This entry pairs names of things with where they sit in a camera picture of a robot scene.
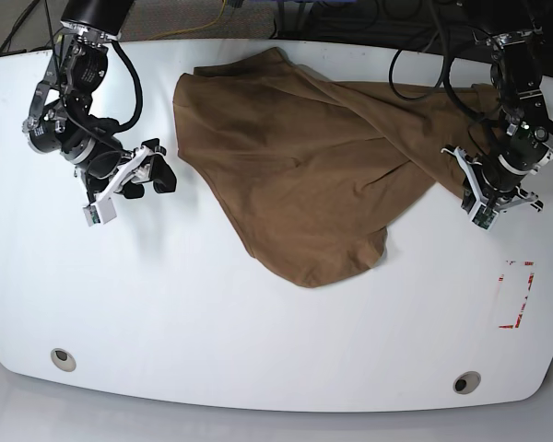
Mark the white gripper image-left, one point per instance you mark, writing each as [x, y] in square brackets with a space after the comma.
[101, 168]

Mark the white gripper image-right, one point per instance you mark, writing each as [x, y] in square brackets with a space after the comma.
[487, 189]

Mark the brown t-shirt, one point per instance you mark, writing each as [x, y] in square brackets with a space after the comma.
[311, 172]

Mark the red tape rectangle marking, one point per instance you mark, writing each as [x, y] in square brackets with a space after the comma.
[514, 288]

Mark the grey table grommet right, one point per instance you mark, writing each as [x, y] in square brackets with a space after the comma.
[467, 383]

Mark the grey table grommet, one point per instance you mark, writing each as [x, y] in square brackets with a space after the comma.
[63, 360]
[467, 383]

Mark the grey table grommet left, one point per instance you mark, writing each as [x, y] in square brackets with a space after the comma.
[63, 360]

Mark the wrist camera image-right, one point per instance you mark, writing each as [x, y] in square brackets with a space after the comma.
[482, 216]

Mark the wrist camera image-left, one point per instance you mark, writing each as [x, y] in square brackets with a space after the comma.
[100, 212]

